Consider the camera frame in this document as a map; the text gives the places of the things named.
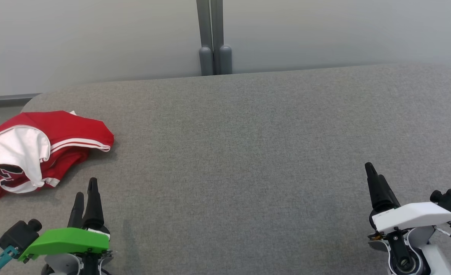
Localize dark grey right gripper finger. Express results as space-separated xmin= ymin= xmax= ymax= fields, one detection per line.
xmin=378 ymin=174 xmax=401 ymax=211
xmin=364 ymin=162 xmax=383 ymax=211

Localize grey baseboard strip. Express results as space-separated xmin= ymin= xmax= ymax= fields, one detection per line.
xmin=0 ymin=93 xmax=42 ymax=104

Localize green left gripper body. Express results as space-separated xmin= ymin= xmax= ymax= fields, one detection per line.
xmin=18 ymin=227 xmax=111 ymax=263

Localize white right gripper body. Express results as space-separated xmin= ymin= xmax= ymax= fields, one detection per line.
xmin=372 ymin=202 xmax=451 ymax=234

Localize red fleece garment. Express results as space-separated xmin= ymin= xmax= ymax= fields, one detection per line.
xmin=0 ymin=126 xmax=91 ymax=218

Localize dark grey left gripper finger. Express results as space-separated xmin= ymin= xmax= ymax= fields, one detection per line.
xmin=82 ymin=177 xmax=105 ymax=231
xmin=67 ymin=192 xmax=85 ymax=229

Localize grey fabric sofa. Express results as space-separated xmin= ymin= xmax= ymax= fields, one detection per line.
xmin=0 ymin=63 xmax=451 ymax=275

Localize red shorts with white stripes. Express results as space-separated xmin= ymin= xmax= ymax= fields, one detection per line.
xmin=0 ymin=110 xmax=115 ymax=165

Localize grey partition post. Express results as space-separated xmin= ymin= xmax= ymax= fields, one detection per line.
xmin=196 ymin=0 xmax=233 ymax=76

